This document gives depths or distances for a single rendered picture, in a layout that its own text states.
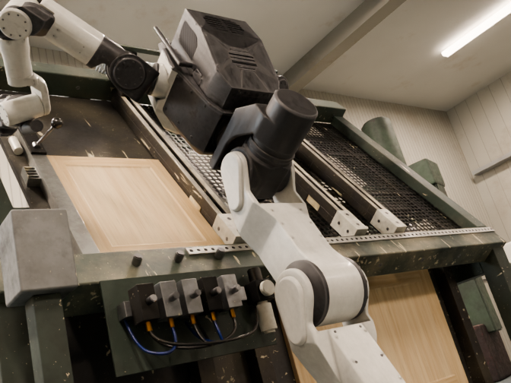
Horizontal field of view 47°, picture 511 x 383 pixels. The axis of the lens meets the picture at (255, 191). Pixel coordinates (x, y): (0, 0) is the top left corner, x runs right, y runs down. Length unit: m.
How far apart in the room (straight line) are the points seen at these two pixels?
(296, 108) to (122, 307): 0.64
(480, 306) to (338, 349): 5.40
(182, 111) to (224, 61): 0.17
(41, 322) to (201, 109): 0.62
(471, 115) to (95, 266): 9.07
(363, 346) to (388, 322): 1.24
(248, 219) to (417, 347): 1.38
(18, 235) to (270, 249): 0.54
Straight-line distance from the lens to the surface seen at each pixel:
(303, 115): 1.32
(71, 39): 1.56
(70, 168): 2.07
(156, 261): 1.67
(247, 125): 1.39
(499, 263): 2.85
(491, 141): 10.05
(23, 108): 1.68
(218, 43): 1.54
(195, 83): 1.53
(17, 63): 1.63
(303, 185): 2.44
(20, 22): 1.54
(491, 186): 10.02
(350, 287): 1.26
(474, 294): 6.60
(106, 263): 1.61
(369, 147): 3.29
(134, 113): 2.47
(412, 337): 2.58
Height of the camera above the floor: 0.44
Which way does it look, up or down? 19 degrees up
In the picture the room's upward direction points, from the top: 15 degrees counter-clockwise
